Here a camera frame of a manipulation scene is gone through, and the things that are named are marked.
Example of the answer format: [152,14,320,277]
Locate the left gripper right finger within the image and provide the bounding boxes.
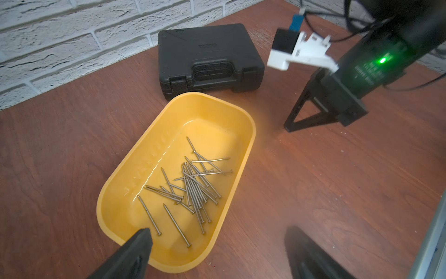
[284,226,355,279]

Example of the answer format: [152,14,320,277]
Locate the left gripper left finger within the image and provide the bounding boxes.
[88,229,153,279]

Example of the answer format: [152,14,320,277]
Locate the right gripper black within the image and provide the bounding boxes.
[285,31,417,133]

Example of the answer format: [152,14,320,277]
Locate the steel nail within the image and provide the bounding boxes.
[186,137,222,198]
[137,195,162,236]
[143,186,182,202]
[163,204,192,248]
[191,158,231,163]
[174,171,233,181]

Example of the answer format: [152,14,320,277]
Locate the yellow plastic storage box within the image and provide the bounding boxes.
[96,93,256,273]

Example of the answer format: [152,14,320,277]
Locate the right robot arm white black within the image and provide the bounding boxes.
[268,1,446,132]

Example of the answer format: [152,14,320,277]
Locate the black plastic tool case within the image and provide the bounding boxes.
[158,23,265,101]

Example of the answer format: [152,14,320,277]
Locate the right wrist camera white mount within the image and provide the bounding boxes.
[267,12,339,73]

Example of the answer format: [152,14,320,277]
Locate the aluminium front rail frame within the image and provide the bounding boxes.
[408,191,446,279]

